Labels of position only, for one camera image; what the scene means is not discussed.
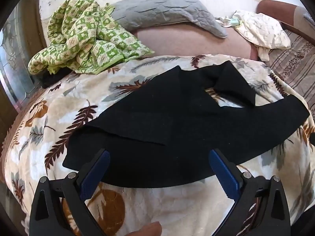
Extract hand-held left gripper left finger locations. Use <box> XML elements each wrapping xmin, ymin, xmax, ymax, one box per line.
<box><xmin>29</xmin><ymin>149</ymin><xmax>110</xmax><ymax>236</ymax></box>

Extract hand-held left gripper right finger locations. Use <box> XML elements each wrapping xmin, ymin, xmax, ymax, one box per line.
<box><xmin>209</xmin><ymin>149</ymin><xmax>292</xmax><ymax>236</ymax></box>

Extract black pants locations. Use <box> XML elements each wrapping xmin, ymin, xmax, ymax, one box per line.
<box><xmin>62</xmin><ymin>61</ymin><xmax>310</xmax><ymax>190</ymax></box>

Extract person's left hand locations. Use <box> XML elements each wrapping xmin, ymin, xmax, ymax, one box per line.
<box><xmin>127</xmin><ymin>222</ymin><xmax>162</xmax><ymax>236</ymax></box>

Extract leaf printed blanket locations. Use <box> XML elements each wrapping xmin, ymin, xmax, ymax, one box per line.
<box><xmin>4</xmin><ymin>54</ymin><xmax>315</xmax><ymax>236</ymax></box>

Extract brown striped bed sheet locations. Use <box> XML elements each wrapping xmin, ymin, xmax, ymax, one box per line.
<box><xmin>267</xmin><ymin>29</ymin><xmax>315</xmax><ymax>96</ymax></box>

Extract green checkered blanket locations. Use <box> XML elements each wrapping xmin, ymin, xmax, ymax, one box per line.
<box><xmin>28</xmin><ymin>0</ymin><xmax>155</xmax><ymax>75</ymax></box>

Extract pink bed sheet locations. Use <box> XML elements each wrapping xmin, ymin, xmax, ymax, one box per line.
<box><xmin>134</xmin><ymin>21</ymin><xmax>259</xmax><ymax>61</ymax></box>

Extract patterned glass door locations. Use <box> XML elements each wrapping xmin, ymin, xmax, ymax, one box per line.
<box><xmin>0</xmin><ymin>5</ymin><xmax>47</xmax><ymax>99</ymax></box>

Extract cream floral cloth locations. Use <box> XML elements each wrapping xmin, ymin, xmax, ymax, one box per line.
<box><xmin>233</xmin><ymin>10</ymin><xmax>291</xmax><ymax>62</ymax></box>

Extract small pale green cloth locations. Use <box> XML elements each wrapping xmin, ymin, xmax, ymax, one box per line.
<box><xmin>215</xmin><ymin>15</ymin><xmax>241</xmax><ymax>28</ymax></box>

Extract brown headboard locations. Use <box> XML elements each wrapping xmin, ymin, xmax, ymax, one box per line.
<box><xmin>256</xmin><ymin>0</ymin><xmax>315</xmax><ymax>33</ymax></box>

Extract grey quilted pillow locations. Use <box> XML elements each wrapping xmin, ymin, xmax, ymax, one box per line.
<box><xmin>112</xmin><ymin>0</ymin><xmax>228</xmax><ymax>39</ymax></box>

